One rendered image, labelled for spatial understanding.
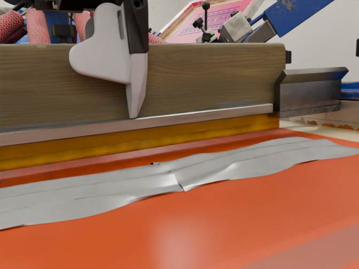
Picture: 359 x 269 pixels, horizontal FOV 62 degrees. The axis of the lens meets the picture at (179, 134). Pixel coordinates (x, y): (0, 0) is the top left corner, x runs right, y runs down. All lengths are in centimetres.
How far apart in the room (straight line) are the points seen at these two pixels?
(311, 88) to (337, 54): 226
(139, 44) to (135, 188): 11
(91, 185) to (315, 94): 28
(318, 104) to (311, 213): 23
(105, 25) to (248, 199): 17
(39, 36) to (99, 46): 59
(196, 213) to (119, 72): 13
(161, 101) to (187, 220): 15
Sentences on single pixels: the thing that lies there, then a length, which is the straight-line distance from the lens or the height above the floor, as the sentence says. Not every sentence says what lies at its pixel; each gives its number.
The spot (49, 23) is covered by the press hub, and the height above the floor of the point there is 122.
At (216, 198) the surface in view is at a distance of 18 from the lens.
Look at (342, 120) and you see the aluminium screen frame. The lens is 42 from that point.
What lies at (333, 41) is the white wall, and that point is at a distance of 267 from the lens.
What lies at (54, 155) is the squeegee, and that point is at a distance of 28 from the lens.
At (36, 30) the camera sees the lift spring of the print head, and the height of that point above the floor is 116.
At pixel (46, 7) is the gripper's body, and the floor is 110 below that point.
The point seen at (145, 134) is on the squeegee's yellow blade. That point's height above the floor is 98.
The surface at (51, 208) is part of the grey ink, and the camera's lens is 19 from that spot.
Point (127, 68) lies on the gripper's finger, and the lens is 25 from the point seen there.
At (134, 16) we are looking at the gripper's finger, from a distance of 24.
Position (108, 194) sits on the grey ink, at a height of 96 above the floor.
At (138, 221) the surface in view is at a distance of 16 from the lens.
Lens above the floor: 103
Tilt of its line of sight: 11 degrees down
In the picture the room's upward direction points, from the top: 3 degrees counter-clockwise
